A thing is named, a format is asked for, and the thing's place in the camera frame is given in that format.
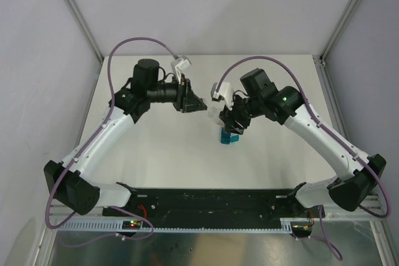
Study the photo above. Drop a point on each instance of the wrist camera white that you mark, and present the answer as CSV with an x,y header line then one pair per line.
x,y
224,92
179,65

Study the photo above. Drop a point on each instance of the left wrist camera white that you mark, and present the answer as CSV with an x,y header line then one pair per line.
x,y
179,65

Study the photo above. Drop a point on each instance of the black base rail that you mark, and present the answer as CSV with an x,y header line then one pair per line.
x,y
230,209

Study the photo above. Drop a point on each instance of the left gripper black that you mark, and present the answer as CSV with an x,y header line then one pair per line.
x,y
192,103

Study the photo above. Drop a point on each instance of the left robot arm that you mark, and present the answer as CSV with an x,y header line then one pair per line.
x,y
71,181

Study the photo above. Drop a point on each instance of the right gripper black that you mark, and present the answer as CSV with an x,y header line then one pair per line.
x,y
230,116

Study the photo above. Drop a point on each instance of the left aluminium frame post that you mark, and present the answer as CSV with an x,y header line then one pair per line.
x,y
81,23

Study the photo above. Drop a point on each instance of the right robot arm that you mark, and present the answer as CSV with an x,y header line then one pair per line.
x,y
354,169

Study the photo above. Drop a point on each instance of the right aluminium frame post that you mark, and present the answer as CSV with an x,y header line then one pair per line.
x,y
342,23

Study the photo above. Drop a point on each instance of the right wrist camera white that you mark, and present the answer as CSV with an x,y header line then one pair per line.
x,y
224,92

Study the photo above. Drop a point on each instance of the aluminium frame post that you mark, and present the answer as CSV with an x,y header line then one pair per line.
x,y
342,23
81,23

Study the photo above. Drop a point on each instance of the teal weekly pill organizer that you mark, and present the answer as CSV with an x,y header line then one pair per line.
x,y
227,138

